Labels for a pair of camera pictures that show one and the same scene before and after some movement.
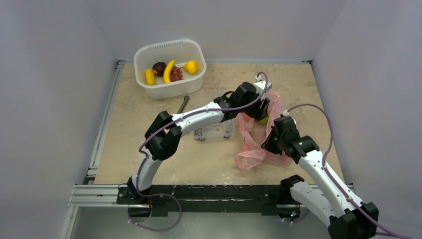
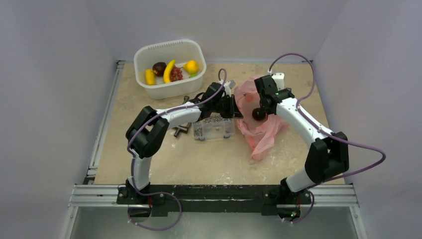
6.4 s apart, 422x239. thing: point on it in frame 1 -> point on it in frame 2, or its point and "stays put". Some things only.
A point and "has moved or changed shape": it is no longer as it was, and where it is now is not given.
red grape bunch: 176,73 stays put
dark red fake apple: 158,68 stays put
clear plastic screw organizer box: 224,130 stays put
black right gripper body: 277,142 -> 264,107
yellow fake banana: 166,74 stays put
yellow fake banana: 150,77 stays put
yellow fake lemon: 191,66 stays put
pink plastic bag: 255,136 has moved or changed shape
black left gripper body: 257,110 -> 222,107
